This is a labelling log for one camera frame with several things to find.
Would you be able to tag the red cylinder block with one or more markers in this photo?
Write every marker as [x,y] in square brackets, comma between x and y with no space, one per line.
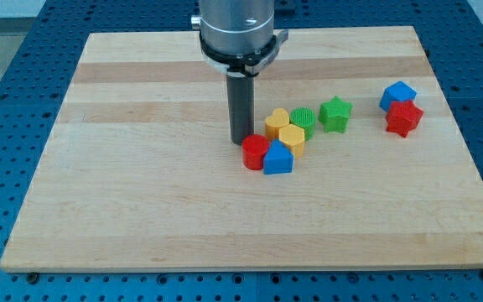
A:
[254,148]

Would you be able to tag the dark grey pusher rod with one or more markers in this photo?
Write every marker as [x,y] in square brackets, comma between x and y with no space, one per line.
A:
[240,94]

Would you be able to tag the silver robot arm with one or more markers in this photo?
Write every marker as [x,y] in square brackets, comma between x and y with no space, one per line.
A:
[237,37]

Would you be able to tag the yellow hexagon block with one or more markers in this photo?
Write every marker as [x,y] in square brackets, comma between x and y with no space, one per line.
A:
[293,137]

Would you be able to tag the blue house-shaped block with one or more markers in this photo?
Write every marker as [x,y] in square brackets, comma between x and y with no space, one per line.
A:
[278,159]

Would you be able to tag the yellow heart block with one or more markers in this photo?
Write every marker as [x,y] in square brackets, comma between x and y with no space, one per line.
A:
[273,123]

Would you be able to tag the green cylinder block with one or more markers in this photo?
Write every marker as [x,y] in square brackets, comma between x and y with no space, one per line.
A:
[304,118]

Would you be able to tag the green star block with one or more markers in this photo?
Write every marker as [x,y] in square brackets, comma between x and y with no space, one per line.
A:
[334,115]

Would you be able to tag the wooden board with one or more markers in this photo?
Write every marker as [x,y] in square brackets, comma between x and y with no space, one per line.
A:
[139,173]

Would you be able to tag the red star block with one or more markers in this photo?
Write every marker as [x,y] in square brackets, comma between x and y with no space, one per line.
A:
[403,117]

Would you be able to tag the blue cube block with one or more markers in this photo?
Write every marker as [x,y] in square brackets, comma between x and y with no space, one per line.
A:
[399,92]

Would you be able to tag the blue perforated table frame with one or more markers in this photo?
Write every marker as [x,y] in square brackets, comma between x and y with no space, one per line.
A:
[37,79]

